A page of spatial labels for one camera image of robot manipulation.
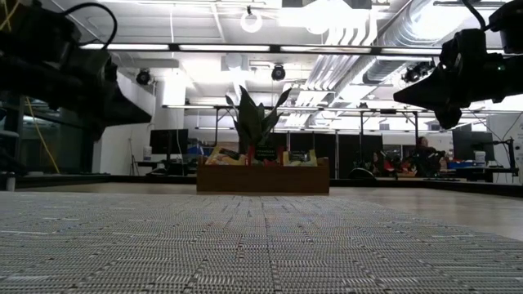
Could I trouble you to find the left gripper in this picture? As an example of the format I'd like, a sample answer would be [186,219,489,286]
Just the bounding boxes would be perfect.
[52,47,154,142]

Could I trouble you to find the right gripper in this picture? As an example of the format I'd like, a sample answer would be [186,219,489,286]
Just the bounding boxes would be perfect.
[392,60,498,131]

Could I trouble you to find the orange foil tea bag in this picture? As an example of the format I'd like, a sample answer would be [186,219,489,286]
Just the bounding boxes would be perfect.
[205,145,248,167]

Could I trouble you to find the black track light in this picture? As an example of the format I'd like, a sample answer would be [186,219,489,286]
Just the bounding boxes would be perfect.
[402,60,436,84]

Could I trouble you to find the black computer monitor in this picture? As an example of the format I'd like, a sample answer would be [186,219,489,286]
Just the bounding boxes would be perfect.
[452,124,495,163]
[149,128,190,155]

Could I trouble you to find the person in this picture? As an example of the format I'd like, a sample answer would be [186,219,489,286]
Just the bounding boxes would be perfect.
[372,150,396,177]
[410,136,447,177]

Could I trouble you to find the long light bar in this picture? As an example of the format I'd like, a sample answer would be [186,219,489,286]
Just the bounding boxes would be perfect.
[81,42,506,57]

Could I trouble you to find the black partition panels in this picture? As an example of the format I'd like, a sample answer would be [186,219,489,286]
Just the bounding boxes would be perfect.
[265,131,385,180]

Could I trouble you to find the green snake plant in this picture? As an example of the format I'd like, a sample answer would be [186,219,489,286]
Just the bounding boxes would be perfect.
[225,84,293,158]

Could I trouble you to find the grey woven placemat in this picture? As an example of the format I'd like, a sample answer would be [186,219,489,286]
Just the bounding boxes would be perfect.
[0,190,523,294]

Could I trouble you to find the brown cardboard box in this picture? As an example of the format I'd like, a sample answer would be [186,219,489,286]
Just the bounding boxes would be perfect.
[195,157,331,194]

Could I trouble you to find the white round ceiling lamp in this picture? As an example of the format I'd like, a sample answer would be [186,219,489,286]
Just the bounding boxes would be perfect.
[239,8,264,34]

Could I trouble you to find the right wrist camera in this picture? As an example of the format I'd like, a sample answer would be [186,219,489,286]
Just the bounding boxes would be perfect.
[439,27,489,69]

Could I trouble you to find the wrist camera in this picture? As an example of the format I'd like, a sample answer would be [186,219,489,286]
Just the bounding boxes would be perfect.
[439,27,489,69]
[38,14,85,65]

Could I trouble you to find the yellow cable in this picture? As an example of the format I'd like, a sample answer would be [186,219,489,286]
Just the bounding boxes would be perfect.
[0,0,61,176]

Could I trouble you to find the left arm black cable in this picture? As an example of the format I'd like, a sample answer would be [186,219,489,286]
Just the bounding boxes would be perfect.
[60,2,119,51]

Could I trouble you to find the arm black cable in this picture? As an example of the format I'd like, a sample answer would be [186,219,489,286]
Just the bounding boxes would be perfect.
[60,2,119,51]
[461,0,489,33]

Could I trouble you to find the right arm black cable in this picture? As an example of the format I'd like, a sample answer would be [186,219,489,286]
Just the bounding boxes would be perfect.
[461,0,489,33]

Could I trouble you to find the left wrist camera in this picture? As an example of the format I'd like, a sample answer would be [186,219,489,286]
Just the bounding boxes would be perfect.
[38,14,85,65]

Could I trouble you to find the small grey post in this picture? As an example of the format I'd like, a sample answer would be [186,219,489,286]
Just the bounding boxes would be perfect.
[2,171,20,193]

